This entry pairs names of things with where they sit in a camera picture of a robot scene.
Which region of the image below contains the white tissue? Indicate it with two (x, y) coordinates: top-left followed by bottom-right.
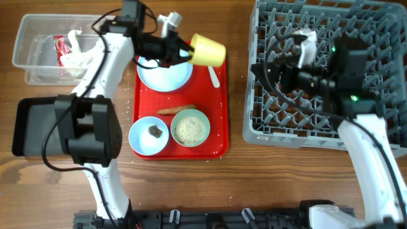
(60, 30), (96, 78)

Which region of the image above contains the pile of rice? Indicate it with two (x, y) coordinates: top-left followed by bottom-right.
(176, 116), (206, 146)

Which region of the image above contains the carrot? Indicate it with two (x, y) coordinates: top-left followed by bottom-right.
(157, 104), (197, 116)

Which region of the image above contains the grey-blue dishwasher rack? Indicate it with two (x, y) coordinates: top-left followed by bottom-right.
(242, 1), (406, 157)

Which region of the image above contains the clear plastic storage box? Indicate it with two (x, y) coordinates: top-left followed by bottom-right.
(12, 14), (99, 85)

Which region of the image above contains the green bowl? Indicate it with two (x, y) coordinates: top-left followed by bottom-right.
(170, 109), (210, 148)

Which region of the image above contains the white plastic spoon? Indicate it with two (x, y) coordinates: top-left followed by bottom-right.
(208, 66), (220, 88)

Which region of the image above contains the red snack wrapper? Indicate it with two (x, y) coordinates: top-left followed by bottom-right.
(53, 35), (71, 67)

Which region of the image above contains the black waste tray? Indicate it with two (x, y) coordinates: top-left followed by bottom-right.
(11, 95), (76, 156)

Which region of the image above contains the dark brown food scrap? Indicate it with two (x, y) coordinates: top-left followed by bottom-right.
(148, 125), (163, 138)

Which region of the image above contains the small light blue bowl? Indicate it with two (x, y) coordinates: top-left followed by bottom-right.
(128, 116), (170, 156)

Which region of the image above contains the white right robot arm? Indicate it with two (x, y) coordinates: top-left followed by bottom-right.
(250, 35), (406, 228)

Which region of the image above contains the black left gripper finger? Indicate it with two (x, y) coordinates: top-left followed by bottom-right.
(174, 38), (195, 53)
(165, 54), (192, 67)

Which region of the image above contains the light blue plate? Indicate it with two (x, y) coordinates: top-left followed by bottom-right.
(137, 57), (193, 92)

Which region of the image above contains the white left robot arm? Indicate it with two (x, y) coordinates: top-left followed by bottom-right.
(52, 17), (192, 228)

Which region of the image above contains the yellow plastic cup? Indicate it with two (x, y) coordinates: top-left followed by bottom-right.
(188, 34), (226, 67)

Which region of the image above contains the red plastic tray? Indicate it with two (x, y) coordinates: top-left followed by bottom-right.
(133, 61), (229, 160)

